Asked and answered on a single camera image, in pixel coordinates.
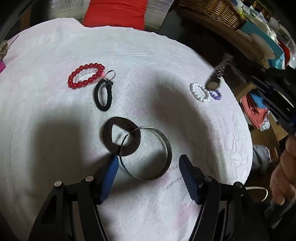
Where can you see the wooden shelf board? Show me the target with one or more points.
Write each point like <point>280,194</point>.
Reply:
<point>231,34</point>

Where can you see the pink cloth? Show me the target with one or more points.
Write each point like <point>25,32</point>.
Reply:
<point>1,66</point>

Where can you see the red cloth pile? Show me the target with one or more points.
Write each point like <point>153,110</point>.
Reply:
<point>256,115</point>

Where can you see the teal box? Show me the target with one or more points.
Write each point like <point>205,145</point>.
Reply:
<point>261,32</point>

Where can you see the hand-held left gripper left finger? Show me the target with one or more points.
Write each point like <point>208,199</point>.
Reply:
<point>109,176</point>

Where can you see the white pink towel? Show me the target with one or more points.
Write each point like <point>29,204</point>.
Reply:
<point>57,139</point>

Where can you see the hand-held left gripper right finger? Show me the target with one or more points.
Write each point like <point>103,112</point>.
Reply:
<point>188,178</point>

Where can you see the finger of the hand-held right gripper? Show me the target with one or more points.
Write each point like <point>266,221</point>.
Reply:
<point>214,80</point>

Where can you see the red cushion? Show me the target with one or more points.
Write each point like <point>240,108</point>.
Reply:
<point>115,14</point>

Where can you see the wicker basket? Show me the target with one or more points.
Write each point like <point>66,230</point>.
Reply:
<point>212,9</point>

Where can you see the grey cloth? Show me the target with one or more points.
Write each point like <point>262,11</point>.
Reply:
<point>261,157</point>

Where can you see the metal bangle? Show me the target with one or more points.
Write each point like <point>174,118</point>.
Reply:
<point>168,150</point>

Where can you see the person's right hand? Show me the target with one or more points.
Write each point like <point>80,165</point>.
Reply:
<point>283,176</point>

